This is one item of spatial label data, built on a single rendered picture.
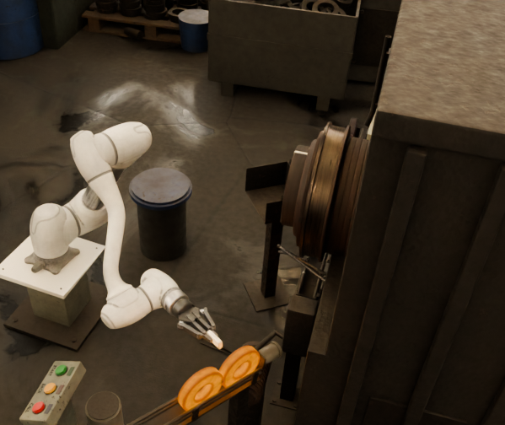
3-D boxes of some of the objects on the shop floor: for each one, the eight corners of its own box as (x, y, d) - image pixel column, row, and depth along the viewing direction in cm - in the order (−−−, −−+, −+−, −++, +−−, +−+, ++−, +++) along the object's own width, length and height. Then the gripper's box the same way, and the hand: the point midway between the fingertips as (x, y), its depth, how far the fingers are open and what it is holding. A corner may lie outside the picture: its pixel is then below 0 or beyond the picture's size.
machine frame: (471, 335, 315) (626, -17, 200) (470, 556, 235) (728, 182, 120) (327, 300, 327) (395, -50, 212) (279, 500, 247) (348, 112, 132)
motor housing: (265, 421, 273) (276, 343, 238) (252, 467, 256) (260, 391, 221) (237, 412, 275) (242, 335, 240) (222, 459, 258) (225, 382, 224)
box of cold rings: (351, 63, 528) (367, -33, 477) (342, 114, 466) (360, 11, 415) (230, 46, 540) (233, -49, 489) (206, 94, 477) (206, -9, 426)
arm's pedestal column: (3, 326, 303) (-10, 282, 283) (51, 271, 332) (41, 227, 312) (77, 352, 294) (68, 308, 274) (119, 293, 323) (114, 249, 303)
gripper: (195, 305, 234) (236, 343, 219) (165, 322, 227) (206, 363, 212) (194, 290, 229) (235, 328, 214) (163, 307, 222) (204, 347, 208)
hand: (214, 339), depth 215 cm, fingers closed
